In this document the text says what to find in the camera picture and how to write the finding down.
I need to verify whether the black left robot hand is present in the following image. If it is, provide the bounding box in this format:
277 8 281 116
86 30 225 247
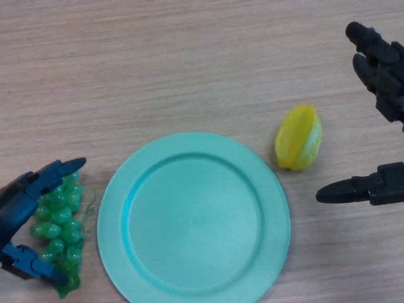
0 157 87 288

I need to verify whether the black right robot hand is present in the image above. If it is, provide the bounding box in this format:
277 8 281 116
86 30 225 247
315 21 404 206

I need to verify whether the green grape bunch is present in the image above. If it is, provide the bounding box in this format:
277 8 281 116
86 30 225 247
30 172 97 300

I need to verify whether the teal round plate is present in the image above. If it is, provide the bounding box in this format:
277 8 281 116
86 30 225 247
97 131 290 303

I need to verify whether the yellow starfruit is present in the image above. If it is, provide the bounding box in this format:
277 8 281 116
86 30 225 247
273 104 323 171

